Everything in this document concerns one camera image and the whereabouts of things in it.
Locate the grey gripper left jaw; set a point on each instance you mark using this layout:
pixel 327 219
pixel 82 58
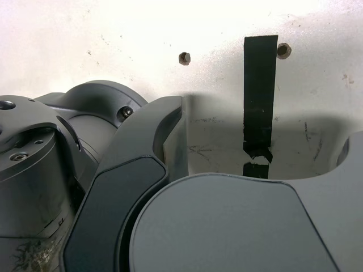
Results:
pixel 113 198

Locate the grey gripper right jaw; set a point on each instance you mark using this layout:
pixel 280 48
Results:
pixel 227 226

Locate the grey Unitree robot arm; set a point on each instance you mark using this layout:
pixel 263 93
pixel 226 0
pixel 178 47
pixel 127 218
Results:
pixel 28 184

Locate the black tape strip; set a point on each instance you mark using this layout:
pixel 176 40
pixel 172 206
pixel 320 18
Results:
pixel 259 85

